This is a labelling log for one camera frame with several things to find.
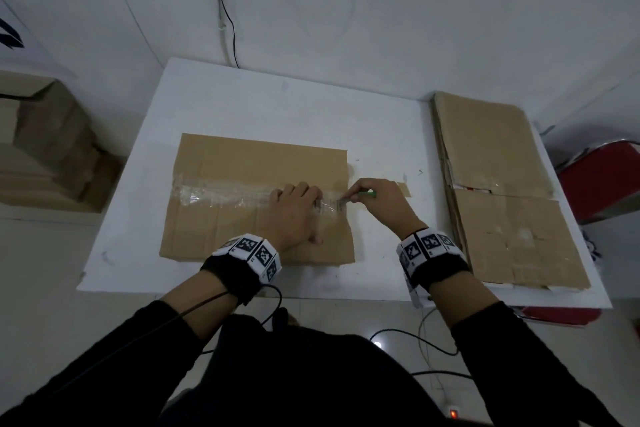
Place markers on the person's left hand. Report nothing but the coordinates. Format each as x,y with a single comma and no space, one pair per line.
295,216

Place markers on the person's right hand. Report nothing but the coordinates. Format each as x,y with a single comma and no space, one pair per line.
392,204

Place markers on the stack of boxes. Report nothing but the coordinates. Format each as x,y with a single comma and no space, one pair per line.
50,191

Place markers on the person's left forearm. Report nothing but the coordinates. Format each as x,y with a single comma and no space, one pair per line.
200,301

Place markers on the person's right forearm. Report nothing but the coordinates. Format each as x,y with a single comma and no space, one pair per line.
465,296

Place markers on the person's black trouser legs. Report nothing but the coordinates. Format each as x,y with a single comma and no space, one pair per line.
325,376

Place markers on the brown tape scrap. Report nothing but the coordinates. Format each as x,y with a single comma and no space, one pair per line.
406,190

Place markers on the black marker wrist band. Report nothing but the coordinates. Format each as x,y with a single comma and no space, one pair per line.
440,271
235,276

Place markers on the white table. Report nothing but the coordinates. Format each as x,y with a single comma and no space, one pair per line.
250,96

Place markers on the red chair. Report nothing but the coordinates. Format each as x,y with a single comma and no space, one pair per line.
600,181

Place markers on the white connector with red light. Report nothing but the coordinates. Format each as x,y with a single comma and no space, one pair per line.
453,412

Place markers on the white recycling symbol sign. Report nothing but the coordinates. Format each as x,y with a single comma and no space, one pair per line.
30,56

